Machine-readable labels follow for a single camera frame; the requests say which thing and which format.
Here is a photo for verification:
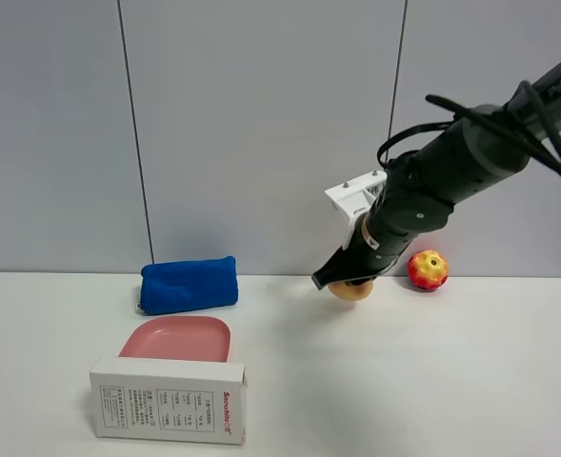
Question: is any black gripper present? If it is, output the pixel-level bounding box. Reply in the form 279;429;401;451
311;191;454;290

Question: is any white cardboard box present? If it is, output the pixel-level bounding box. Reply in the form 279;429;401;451
90;357;247;446

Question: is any black cable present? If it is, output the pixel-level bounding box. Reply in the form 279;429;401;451
376;80;561;207

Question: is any tan potato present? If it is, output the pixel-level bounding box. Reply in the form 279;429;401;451
328;281;373;302

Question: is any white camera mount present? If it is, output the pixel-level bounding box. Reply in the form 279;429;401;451
325;169;387;250

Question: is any red yellow apple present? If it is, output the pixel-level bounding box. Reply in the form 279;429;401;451
407;249;450;290

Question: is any blue folded towel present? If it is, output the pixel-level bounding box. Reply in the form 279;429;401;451
139;256;238;316

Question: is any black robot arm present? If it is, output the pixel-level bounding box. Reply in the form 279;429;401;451
311;62;561;299

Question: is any pink plastic plate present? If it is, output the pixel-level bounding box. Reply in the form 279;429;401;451
119;315;231;363

